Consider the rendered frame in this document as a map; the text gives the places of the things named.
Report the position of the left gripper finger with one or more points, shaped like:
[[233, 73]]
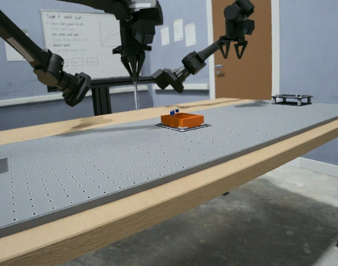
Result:
[[220, 44], [244, 44]]

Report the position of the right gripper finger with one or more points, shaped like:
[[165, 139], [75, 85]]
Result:
[[140, 59], [132, 60]]

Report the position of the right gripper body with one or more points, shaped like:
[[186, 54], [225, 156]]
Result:
[[125, 50]]

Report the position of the orange grid rack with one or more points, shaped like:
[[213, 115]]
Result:
[[183, 120]]

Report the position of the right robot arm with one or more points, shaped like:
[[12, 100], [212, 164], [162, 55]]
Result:
[[140, 16]]

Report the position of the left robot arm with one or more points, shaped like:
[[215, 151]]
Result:
[[194, 62]]

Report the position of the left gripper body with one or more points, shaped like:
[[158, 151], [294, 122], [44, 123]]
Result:
[[238, 38]]

